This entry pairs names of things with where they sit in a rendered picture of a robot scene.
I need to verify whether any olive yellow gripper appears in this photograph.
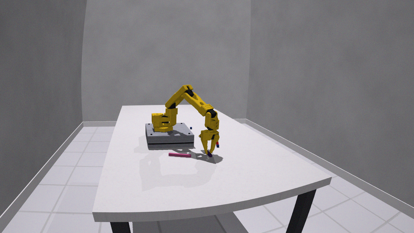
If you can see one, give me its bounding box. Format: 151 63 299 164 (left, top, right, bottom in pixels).
199 129 220 154

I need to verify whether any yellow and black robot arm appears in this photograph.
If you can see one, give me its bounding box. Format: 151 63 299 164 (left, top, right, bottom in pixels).
153 85 219 132

